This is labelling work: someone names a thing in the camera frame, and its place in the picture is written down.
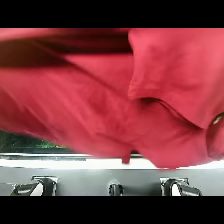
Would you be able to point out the red T-shirt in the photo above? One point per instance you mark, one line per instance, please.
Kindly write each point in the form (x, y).
(100, 100)

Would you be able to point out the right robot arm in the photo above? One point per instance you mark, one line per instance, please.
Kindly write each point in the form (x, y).
(181, 188)

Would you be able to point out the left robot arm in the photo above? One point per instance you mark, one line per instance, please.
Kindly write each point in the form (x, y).
(30, 188)

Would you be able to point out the silver frame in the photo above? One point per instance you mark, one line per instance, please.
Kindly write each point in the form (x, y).
(100, 180)

